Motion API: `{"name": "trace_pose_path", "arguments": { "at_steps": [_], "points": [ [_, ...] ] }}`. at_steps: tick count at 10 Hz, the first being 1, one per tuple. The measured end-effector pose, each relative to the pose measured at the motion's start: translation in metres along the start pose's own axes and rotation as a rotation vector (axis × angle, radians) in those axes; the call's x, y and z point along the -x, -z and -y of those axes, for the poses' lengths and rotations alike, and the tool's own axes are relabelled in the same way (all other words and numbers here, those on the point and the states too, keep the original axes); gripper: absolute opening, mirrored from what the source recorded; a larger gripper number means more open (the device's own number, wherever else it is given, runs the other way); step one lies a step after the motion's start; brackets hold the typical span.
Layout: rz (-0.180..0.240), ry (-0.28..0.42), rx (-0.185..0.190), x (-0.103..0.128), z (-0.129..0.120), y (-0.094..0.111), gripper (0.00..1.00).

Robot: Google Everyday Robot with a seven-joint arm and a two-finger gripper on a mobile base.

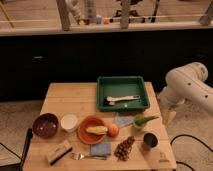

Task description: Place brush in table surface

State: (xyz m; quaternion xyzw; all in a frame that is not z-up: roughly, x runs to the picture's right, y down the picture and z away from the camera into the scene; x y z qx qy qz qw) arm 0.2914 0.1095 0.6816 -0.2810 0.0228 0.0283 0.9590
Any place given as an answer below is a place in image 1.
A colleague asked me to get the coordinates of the brown grape bunch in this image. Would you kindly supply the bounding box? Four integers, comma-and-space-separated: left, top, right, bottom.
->
114, 136, 135, 161

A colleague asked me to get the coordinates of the black cable on floor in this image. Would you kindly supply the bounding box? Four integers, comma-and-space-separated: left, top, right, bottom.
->
169, 133, 213, 171

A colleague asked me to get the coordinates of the wooden block eraser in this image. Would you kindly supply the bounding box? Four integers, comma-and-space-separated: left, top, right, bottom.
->
46, 140, 72, 165

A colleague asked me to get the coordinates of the white dish brush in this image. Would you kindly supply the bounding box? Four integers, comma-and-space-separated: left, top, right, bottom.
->
104, 95, 139, 106

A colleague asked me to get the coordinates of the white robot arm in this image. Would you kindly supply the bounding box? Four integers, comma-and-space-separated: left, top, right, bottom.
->
157, 62, 213, 125

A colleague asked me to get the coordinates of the white cup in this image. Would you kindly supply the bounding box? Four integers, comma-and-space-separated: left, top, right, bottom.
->
61, 114, 78, 132

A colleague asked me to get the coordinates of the green cup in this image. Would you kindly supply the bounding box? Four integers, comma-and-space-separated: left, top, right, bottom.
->
133, 114, 145, 130

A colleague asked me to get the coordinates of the silver fork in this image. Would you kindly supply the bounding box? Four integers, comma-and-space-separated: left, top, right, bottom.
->
71, 153, 107, 160

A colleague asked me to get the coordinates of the green plastic tray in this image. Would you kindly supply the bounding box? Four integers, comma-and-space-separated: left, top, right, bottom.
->
96, 76, 150, 112

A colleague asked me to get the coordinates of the orange plate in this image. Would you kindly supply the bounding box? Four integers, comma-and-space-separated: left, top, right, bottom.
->
77, 115, 108, 145

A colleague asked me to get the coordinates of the dark metal cup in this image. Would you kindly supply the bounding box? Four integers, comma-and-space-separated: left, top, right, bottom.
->
142, 133, 158, 151

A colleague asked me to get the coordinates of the light blue cloth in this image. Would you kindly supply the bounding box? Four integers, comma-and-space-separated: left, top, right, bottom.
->
114, 113, 134, 128

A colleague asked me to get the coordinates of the green aloe leaf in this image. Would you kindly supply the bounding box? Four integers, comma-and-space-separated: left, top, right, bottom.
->
135, 116, 157, 126

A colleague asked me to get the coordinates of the orange apple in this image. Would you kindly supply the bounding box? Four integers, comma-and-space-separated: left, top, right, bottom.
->
108, 124, 119, 137

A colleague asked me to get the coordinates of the yellow corn cob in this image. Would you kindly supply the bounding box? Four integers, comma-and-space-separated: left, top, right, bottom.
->
86, 126, 108, 135

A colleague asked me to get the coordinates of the dark purple bowl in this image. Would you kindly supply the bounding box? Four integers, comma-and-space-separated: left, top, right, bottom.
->
32, 113, 58, 138

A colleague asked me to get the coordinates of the blue sponge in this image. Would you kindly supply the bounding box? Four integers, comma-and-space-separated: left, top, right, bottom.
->
90, 141, 111, 156

